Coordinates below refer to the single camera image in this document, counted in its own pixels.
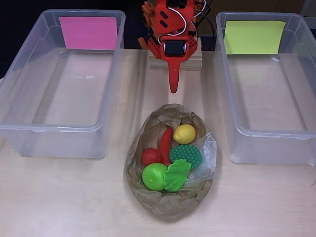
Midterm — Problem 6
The yellow toy lemon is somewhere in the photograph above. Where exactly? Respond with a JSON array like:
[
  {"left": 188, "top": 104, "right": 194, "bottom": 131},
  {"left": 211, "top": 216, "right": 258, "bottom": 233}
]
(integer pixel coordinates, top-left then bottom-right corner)
[{"left": 172, "top": 124, "right": 197, "bottom": 145}]

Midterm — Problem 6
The red toy chili pepper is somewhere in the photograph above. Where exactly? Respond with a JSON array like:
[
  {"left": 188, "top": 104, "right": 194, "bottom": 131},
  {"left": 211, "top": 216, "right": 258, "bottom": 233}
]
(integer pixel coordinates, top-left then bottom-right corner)
[{"left": 158, "top": 127, "right": 174, "bottom": 166}]

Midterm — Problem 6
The dark green bumpy toy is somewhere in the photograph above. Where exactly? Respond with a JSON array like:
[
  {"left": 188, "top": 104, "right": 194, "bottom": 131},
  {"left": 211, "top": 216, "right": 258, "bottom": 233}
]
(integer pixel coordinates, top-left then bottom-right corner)
[{"left": 169, "top": 144, "right": 202, "bottom": 170}]

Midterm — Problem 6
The red toy strawberry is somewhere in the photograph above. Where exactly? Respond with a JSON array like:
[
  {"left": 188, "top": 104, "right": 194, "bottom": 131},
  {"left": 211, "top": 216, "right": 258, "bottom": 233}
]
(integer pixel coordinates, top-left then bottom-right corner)
[{"left": 141, "top": 147, "right": 163, "bottom": 166}]

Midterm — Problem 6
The light green toy lettuce leaf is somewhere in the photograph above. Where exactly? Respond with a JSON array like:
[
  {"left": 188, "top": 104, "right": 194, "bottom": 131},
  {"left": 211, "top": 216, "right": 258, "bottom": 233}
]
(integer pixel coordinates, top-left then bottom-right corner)
[{"left": 161, "top": 159, "right": 193, "bottom": 193}]

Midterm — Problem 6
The green toy apple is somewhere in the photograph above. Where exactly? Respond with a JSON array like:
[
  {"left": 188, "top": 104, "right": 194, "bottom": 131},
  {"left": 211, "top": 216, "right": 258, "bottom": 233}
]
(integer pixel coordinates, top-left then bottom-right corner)
[{"left": 142, "top": 162, "right": 169, "bottom": 191}]

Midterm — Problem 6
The clear plastic bin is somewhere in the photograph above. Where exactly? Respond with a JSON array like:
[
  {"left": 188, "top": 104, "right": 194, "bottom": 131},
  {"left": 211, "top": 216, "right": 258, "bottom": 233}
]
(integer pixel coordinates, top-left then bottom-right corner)
[
  {"left": 0, "top": 9, "right": 126, "bottom": 160},
  {"left": 214, "top": 11, "right": 316, "bottom": 165}
]

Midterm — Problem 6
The wooden base block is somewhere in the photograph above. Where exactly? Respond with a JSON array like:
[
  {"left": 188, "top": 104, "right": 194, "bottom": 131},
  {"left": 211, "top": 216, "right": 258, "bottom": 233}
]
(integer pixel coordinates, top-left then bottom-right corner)
[{"left": 149, "top": 37, "right": 203, "bottom": 72}]

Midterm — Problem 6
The orange table clamp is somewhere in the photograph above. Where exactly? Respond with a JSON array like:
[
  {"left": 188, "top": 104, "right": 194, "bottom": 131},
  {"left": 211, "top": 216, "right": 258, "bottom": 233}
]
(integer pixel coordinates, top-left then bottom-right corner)
[{"left": 137, "top": 0, "right": 158, "bottom": 50}]

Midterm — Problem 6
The yellow paper note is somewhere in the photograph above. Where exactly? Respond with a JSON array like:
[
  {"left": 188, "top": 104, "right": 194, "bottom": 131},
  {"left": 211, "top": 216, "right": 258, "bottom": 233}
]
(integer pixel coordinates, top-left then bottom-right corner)
[{"left": 223, "top": 20, "right": 287, "bottom": 55}]

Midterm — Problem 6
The pink paper note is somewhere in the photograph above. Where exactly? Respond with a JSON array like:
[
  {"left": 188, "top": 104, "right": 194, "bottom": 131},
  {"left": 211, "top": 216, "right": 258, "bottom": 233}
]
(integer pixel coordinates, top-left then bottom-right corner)
[{"left": 58, "top": 16, "right": 119, "bottom": 50}]

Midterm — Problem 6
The crumpled brown paper bag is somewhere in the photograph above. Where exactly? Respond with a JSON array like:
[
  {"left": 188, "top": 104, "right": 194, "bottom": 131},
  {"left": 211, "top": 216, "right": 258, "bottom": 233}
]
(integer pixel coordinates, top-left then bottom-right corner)
[{"left": 123, "top": 103, "right": 218, "bottom": 222}]

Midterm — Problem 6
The black cable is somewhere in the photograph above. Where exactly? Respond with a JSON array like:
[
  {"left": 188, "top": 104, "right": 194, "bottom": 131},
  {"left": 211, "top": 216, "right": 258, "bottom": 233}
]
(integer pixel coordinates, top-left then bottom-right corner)
[{"left": 196, "top": 12, "right": 216, "bottom": 51}]

